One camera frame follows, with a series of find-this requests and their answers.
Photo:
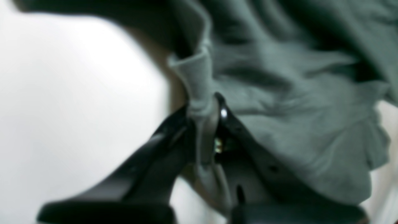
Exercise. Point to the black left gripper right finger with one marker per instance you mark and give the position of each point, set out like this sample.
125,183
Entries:
262,189

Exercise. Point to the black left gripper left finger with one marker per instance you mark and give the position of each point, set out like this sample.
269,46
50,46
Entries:
138,191

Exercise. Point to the dark grey t-shirt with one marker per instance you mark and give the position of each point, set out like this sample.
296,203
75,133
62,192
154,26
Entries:
303,76

